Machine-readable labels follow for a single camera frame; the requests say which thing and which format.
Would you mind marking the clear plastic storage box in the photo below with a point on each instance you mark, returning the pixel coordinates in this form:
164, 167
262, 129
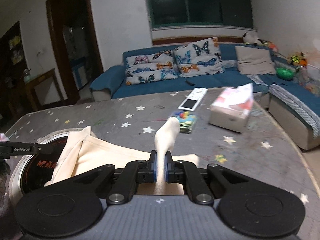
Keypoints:
306, 81

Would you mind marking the white phone box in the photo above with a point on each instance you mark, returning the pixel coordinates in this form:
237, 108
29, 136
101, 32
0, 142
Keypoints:
193, 99

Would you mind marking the tissue box with tissue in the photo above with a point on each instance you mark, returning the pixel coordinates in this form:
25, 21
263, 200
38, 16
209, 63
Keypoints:
232, 107

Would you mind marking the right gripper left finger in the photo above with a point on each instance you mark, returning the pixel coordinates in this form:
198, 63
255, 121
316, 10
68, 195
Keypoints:
128, 179

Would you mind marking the cream garment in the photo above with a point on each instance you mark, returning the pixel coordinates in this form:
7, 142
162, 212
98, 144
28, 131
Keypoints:
84, 152

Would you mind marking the right butterfly pillow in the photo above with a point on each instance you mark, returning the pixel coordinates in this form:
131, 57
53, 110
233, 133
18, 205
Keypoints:
199, 58

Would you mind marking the yellow orange plush toy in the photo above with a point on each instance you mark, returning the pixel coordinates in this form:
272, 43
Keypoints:
297, 59

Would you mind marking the dark wooden door frame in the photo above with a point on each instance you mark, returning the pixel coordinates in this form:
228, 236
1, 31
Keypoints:
75, 46

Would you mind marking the beige plain pillow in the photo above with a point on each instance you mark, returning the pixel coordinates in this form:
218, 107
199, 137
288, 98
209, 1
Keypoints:
254, 61

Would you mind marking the colourful clear plastic case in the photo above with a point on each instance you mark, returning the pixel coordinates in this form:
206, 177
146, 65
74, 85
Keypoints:
187, 120

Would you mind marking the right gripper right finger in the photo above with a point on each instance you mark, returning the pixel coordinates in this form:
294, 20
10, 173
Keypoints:
192, 179

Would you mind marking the black white plush toy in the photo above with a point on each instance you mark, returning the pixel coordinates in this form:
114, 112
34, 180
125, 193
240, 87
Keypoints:
252, 39

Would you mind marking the round induction cooktop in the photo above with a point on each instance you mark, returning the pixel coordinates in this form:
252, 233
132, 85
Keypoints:
31, 172

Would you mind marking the grey star patterned tablecloth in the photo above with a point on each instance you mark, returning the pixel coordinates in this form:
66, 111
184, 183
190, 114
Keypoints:
121, 130

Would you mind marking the small wooden side table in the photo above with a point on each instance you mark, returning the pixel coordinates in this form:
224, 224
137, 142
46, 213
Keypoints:
38, 81

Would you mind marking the dark green framed window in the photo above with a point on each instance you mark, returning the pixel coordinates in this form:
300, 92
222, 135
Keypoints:
232, 13

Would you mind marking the left butterfly pillow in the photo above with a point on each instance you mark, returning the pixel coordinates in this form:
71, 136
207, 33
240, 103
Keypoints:
151, 68

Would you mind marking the butterfly pillow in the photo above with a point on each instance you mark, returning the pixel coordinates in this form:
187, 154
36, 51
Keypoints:
151, 68
199, 58

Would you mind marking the blue corner sofa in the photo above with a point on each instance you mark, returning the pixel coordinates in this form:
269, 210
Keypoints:
294, 107

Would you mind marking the green bowl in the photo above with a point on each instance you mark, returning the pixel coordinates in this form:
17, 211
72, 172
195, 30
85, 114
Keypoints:
285, 74

